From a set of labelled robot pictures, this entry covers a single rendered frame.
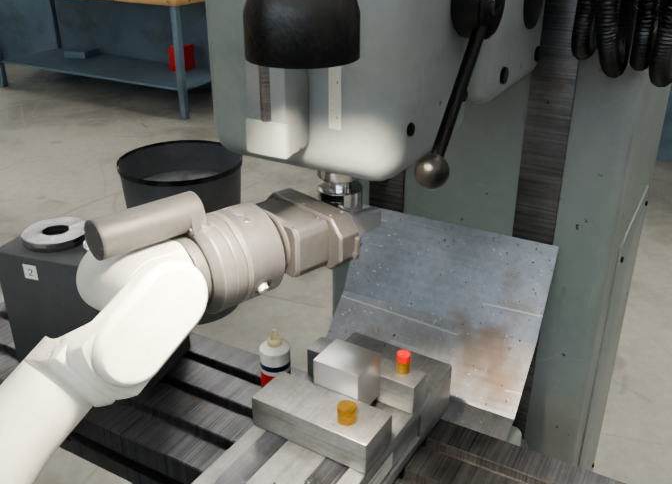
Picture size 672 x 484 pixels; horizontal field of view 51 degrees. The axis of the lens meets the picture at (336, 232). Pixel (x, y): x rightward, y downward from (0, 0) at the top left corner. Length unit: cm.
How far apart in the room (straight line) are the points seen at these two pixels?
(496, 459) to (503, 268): 30
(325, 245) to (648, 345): 237
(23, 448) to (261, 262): 24
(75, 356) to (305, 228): 23
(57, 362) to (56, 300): 46
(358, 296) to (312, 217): 50
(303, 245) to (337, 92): 15
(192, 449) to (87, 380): 38
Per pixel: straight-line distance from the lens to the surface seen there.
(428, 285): 113
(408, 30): 58
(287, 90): 58
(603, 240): 107
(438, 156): 60
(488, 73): 75
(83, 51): 686
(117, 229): 59
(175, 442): 95
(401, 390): 85
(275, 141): 59
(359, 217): 72
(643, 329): 306
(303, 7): 42
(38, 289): 104
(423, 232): 113
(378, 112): 59
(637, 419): 258
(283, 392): 83
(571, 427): 124
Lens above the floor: 154
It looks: 25 degrees down
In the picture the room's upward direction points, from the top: straight up
